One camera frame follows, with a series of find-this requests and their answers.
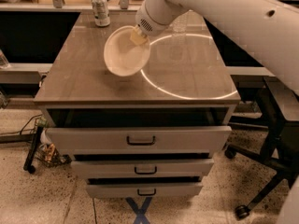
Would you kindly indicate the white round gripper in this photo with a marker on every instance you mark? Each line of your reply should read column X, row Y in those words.
column 149, row 22

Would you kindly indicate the grey drawer cabinet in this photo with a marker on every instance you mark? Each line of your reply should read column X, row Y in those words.
column 185, row 84

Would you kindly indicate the black wheeled cart leg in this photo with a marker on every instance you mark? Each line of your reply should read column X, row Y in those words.
column 28, row 166

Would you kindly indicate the bottom grey drawer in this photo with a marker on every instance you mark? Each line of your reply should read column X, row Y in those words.
column 144, row 190

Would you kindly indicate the grey drawer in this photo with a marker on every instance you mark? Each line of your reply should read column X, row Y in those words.
column 144, row 190
column 79, row 141
column 135, row 169

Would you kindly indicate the clear plastic water bottle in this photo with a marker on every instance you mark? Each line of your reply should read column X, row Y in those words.
column 179, row 25

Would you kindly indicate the top grey drawer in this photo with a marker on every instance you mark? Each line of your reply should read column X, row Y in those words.
column 79, row 141

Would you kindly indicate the blue tape cross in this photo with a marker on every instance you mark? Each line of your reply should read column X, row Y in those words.
column 140, row 210

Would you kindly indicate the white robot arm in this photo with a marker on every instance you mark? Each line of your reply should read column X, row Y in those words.
column 267, row 30

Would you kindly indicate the middle grey drawer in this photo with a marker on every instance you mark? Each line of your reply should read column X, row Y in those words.
column 135, row 169

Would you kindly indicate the silver green soda can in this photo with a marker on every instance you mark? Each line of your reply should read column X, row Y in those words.
column 101, row 13

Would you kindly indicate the white paper bowl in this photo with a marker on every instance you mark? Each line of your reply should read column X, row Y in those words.
column 122, row 56

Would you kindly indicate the black office chair base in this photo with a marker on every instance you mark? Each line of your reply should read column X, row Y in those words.
column 280, row 151

